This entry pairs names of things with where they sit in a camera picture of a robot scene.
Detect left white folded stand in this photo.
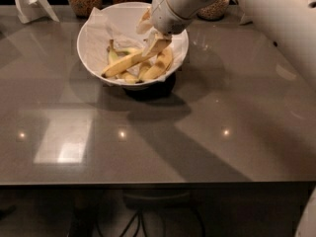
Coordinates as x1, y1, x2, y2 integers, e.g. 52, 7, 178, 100
15, 0, 59, 24

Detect white folded stand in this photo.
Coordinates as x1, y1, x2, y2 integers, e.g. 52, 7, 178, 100
240, 14, 253, 26
15, 0, 59, 24

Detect left small banana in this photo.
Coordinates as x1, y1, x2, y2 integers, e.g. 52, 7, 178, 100
107, 39, 138, 84

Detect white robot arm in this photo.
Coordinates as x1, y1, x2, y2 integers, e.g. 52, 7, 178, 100
147, 0, 316, 195

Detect right curved banana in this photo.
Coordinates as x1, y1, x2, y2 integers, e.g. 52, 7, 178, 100
140, 47, 173, 82

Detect right white folded stand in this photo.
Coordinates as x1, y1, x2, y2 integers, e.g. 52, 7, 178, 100
240, 14, 253, 26

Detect white bowl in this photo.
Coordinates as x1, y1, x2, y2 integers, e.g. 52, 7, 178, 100
76, 1, 190, 91

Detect black cables under table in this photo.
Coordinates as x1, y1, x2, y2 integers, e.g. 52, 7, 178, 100
95, 195, 206, 237

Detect glass jar of chickpeas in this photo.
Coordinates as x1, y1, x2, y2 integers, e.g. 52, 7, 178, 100
197, 0, 230, 21

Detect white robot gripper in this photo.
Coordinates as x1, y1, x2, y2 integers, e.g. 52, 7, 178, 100
136, 0, 217, 56

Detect long top banana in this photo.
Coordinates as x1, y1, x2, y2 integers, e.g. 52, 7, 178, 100
102, 49, 153, 78

